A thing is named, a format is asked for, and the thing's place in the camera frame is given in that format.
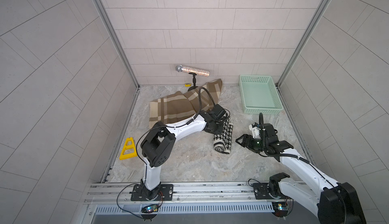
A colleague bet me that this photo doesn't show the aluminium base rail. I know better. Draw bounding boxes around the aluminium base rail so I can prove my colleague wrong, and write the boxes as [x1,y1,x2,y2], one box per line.
[88,179,338,215]

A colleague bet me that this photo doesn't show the left green circuit board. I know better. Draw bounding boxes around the left green circuit board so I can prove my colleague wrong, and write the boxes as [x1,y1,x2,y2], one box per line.
[141,204,159,214]

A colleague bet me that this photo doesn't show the yellow plastic tool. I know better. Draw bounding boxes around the yellow plastic tool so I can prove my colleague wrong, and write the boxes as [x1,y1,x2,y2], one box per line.
[119,137,138,160]

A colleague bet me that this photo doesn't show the black microphone stand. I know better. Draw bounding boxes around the black microphone stand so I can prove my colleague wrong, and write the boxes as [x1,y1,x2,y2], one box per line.
[188,73,197,91]

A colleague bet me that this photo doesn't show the aluminium corner post left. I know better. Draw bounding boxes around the aluminium corner post left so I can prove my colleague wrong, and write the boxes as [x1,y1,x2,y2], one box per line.
[84,0,140,88]

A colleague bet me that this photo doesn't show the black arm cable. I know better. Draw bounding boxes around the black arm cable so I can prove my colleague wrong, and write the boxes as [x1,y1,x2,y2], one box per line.
[258,113,311,164]
[185,87,217,126]

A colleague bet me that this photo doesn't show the mint green plastic basket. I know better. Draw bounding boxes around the mint green plastic basket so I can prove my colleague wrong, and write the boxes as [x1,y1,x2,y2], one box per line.
[239,75,283,115]

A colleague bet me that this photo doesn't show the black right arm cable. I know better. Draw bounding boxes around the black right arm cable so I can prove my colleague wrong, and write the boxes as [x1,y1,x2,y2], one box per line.
[258,113,311,164]

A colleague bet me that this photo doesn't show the glitter microphone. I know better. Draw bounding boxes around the glitter microphone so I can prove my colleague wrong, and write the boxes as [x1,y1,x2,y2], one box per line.
[175,65,210,77]

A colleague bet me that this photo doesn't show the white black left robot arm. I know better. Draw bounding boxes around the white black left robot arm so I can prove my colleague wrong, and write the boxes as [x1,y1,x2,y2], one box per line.
[141,104,230,200]

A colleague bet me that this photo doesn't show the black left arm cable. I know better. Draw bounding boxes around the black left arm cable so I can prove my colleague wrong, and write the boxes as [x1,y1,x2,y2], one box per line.
[185,87,217,126]

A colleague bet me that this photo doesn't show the black white houndstooth scarf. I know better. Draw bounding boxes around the black white houndstooth scarf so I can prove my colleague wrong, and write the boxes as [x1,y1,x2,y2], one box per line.
[213,120,234,154]

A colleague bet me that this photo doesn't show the aluminium corner post right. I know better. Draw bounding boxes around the aluminium corner post right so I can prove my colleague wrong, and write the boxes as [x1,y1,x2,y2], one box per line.
[277,0,342,87]

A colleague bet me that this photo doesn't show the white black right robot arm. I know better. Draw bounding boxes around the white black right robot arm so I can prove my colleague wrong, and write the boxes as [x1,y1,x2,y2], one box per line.
[236,123,366,224]

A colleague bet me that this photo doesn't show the right green circuit board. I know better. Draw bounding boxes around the right green circuit board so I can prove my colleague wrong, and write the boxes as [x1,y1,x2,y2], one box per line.
[272,202,289,218]

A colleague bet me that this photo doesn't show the green circuit board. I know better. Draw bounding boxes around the green circuit board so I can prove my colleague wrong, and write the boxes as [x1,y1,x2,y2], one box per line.
[272,202,289,218]
[141,204,159,214]

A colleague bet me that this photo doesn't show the brown beige plaid blanket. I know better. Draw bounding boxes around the brown beige plaid blanket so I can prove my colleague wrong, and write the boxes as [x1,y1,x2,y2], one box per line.
[149,79,223,128]

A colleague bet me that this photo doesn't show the aluminium corner post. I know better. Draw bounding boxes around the aluminium corner post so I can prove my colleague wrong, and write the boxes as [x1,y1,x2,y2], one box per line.
[277,0,342,87]
[84,0,140,88]

